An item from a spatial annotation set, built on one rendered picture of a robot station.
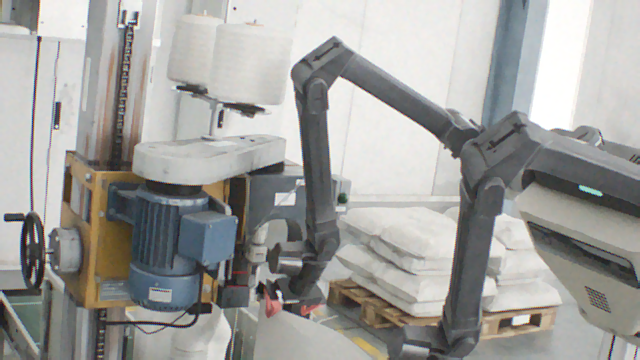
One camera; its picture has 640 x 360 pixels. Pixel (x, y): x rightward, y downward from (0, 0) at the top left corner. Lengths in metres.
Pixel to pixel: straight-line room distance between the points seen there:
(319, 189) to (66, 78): 3.00
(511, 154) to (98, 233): 0.99
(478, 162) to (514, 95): 6.40
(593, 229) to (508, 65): 6.19
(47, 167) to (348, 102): 3.06
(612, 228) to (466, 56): 6.06
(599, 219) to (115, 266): 1.04
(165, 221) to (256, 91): 0.32
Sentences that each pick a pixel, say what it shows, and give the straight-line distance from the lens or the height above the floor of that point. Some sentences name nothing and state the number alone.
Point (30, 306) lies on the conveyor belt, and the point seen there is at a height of 0.38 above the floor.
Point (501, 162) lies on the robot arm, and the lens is 1.32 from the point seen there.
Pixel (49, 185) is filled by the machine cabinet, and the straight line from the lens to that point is 4.81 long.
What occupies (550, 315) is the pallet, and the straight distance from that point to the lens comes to 5.66.
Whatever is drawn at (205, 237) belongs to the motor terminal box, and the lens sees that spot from 1.74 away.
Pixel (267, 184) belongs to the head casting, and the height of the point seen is 1.32.
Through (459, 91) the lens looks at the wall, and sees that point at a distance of 7.80.
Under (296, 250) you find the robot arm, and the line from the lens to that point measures 1.94.
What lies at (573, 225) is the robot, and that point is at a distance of 1.85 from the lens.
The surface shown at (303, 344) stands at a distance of 1.95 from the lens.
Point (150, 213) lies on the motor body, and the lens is 1.80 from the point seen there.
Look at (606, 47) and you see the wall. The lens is 9.13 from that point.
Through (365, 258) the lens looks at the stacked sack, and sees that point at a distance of 5.17.
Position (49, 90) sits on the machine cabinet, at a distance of 4.70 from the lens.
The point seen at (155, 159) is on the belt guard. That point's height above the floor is 1.41.
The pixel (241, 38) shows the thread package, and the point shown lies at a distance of 1.80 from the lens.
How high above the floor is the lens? 1.74
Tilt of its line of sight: 11 degrees down
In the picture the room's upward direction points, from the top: 8 degrees clockwise
